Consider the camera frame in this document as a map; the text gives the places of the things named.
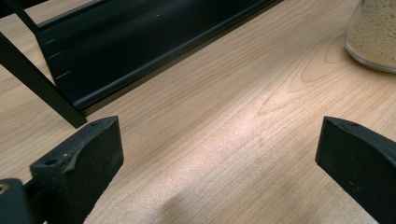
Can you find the glass jar of brown powder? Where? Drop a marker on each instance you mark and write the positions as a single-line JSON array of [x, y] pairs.
[[373, 34]]

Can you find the black metal two-tier rack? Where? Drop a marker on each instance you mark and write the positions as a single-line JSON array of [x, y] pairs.
[[124, 46]]

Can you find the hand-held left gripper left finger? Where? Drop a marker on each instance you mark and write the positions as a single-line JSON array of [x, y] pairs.
[[81, 161]]

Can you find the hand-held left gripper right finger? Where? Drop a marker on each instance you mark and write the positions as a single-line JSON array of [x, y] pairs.
[[361, 161]]

